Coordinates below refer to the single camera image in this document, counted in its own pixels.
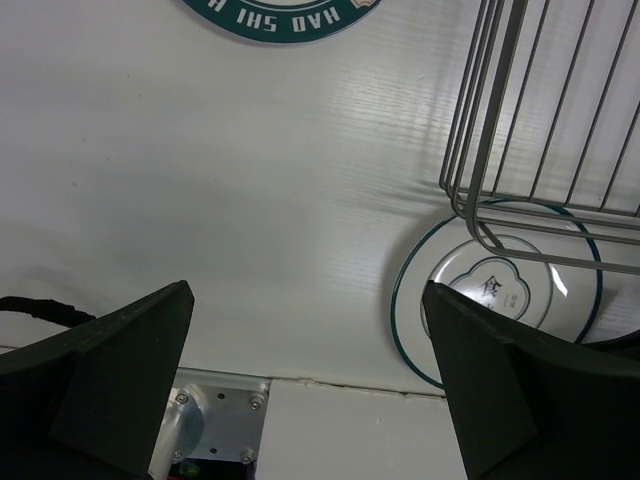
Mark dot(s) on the green rimmed lettered plate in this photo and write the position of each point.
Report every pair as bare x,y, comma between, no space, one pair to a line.
282,22

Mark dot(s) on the white plate dark rim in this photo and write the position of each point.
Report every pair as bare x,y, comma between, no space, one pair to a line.
557,299

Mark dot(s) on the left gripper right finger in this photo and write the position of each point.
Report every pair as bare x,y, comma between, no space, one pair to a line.
528,405

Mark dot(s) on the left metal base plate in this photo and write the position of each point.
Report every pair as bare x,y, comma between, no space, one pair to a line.
211,416

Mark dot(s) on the wire dish rack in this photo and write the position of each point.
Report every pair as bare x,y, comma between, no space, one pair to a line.
542,159

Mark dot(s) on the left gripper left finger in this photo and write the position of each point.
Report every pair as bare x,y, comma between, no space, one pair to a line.
87,403

